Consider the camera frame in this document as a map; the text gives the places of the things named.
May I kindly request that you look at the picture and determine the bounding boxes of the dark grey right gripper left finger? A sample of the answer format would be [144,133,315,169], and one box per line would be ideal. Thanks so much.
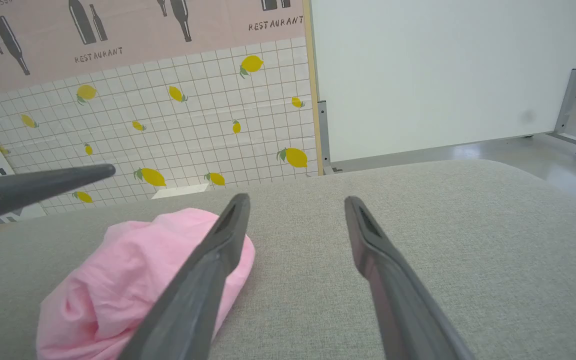
[118,193,252,360]

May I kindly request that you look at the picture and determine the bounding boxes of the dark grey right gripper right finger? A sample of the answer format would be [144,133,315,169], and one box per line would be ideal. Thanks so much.
[344,195,476,360]

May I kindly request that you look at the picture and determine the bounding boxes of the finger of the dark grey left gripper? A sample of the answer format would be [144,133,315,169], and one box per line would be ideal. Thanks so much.
[0,163,117,224]

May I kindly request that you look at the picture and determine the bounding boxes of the pink garment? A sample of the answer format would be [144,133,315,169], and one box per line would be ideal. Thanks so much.
[35,207,257,360]

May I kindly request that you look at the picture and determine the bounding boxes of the white low box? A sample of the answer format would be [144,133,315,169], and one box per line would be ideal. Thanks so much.
[150,183,212,200]

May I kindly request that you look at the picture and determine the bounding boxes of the lemon print tile backdrop panel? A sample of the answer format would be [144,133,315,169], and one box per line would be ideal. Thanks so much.
[0,0,325,211]

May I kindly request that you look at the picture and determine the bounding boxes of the grey metal partition leg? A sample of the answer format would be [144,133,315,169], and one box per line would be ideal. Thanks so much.
[317,100,343,175]
[548,67,576,161]

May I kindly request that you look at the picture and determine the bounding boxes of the white partition board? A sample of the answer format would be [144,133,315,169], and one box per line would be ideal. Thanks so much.
[309,0,576,164]

